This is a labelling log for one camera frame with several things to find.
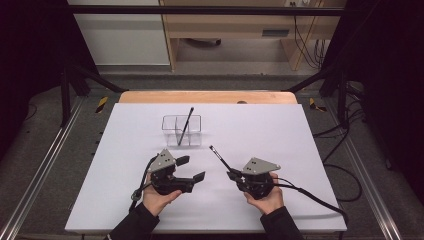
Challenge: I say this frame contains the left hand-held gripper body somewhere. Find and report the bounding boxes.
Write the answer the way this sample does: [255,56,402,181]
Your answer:
[147,148,196,196]

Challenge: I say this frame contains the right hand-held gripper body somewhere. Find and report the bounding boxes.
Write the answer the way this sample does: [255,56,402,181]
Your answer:
[234,157,282,200]

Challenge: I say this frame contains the black pen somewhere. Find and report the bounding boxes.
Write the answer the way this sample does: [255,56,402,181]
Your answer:
[208,144,236,173]

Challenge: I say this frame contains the clear plastic organizer box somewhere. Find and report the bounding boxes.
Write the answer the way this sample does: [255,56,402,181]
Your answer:
[161,114,203,148]

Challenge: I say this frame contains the long thin black brush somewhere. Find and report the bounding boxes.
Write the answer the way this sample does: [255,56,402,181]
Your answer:
[177,106,195,147]

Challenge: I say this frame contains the person's left hand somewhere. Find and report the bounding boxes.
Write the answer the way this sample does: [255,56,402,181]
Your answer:
[142,173,184,218]

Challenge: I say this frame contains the person's right hand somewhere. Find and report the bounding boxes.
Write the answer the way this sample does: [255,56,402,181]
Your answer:
[243,171,285,215]

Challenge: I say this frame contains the white table board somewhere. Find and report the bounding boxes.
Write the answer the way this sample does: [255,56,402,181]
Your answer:
[64,102,348,233]

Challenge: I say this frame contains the wooden table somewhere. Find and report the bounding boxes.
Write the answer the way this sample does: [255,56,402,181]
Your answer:
[118,90,298,105]

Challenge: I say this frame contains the yellow black tape strip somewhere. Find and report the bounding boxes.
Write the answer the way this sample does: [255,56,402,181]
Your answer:
[95,96,110,114]
[308,97,328,113]

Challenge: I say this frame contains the white cabinet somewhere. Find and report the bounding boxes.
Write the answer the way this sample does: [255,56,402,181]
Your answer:
[66,0,171,67]

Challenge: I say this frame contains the wooden desk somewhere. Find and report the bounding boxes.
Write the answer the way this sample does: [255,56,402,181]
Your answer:
[159,0,348,73]

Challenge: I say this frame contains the black curtain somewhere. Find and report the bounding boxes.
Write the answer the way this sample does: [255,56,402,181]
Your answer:
[0,0,98,161]
[324,0,424,204]

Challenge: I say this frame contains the white power strip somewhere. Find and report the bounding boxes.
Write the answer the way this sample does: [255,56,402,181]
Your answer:
[284,0,313,8]

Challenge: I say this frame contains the left hand-held gripper cable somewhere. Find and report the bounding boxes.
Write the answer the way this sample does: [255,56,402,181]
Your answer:
[128,154,159,214]

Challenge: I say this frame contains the hand-held gripper cable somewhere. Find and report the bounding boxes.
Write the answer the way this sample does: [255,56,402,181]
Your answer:
[128,154,159,214]
[273,176,349,226]

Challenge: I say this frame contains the right hand-held gripper cable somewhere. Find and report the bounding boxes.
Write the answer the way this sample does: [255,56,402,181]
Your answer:
[273,176,349,226]

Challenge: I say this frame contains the black floor cable bundle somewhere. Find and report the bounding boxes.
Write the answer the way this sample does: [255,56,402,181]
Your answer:
[313,79,366,154]

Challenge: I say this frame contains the looped black floor cable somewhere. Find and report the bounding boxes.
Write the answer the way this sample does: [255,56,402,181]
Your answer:
[323,163,363,203]

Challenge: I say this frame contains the aluminium floor rail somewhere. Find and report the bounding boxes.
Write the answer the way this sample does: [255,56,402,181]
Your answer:
[0,96,86,240]
[324,98,404,240]

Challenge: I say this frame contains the black metal frame stand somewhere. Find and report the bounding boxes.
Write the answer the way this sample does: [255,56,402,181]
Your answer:
[59,63,129,128]
[284,64,349,129]

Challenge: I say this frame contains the black horizontal frame bar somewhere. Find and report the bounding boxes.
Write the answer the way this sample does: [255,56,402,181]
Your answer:
[64,4,346,17]

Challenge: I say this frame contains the hanging black desk cables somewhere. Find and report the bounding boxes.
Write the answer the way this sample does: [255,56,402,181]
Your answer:
[289,1,329,70]

